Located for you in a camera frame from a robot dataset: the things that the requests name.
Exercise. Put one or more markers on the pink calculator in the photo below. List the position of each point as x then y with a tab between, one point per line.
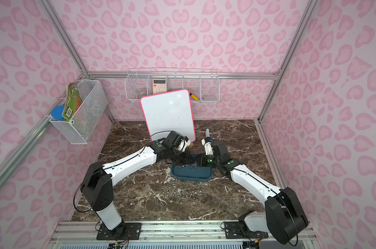
159	86

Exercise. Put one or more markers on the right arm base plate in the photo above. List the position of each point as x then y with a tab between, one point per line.
238	230

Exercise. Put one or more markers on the yellow marker pen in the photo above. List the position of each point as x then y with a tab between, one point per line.
194	97

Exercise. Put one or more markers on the white wire wall basket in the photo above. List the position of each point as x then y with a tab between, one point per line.
204	85

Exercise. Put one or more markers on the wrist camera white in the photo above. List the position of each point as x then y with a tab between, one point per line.
206	143
184	144

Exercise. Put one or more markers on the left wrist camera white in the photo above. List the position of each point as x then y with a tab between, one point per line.
184	144

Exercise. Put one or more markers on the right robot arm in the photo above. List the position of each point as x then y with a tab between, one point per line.
284	216

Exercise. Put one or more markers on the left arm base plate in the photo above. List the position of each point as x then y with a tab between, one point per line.
121	233

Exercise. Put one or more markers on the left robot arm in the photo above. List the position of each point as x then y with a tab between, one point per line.
99	181

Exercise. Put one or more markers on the pink framed whiteboard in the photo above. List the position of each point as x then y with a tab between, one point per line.
169	111

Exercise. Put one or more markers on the metal bowl in basket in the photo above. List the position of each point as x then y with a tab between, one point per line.
141	94

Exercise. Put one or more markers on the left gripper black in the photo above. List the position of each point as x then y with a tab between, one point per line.
181	152

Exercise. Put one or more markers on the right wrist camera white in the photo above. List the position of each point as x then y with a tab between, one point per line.
206	143

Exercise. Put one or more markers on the white mesh side basket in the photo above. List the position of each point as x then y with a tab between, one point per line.
81	126

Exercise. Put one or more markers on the pile of wing nuts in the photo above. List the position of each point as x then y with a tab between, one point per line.
191	166

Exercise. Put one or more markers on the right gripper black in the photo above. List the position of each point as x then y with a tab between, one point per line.
206	155

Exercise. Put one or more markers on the teal plastic storage box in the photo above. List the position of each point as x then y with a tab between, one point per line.
202	174

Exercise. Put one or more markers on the blue round lid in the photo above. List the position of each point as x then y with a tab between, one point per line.
57	112

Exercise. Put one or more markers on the green paper packets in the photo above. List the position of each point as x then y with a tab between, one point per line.
73	101

